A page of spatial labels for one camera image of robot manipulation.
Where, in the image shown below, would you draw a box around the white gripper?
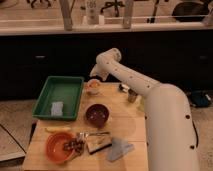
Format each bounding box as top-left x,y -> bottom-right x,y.
90,64 -> 109,81

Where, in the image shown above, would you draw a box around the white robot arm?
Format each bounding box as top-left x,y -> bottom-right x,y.
90,48 -> 200,171

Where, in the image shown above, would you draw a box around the paper cup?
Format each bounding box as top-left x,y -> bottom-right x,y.
86,79 -> 101,95

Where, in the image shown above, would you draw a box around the metal cup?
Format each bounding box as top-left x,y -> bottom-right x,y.
128,89 -> 138,103

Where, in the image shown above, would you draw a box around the small black white object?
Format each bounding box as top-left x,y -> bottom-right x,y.
119,83 -> 129,92

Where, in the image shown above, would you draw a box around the dark red bowl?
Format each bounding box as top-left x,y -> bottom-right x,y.
85,104 -> 109,128

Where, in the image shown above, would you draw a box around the green plastic tray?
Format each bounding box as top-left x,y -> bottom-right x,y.
33,76 -> 84,121

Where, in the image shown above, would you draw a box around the white sponge block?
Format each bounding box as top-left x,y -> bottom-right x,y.
51,101 -> 63,116

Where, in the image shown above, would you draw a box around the metal fork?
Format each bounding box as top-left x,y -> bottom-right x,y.
76,132 -> 110,138

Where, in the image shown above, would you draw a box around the brown wooden block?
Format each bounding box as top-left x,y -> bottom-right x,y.
86,135 -> 112,154

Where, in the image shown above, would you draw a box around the yellow banana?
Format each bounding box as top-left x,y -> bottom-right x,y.
45,127 -> 71,133

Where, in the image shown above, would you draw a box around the dark toy pieces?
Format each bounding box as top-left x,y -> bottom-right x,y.
63,139 -> 84,155

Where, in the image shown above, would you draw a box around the grey cloth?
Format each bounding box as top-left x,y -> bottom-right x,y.
106,138 -> 134,162

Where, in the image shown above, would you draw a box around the orange bowl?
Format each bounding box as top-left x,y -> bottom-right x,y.
45,132 -> 74,164

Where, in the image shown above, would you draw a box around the blue bag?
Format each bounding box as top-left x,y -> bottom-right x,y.
190,91 -> 212,107

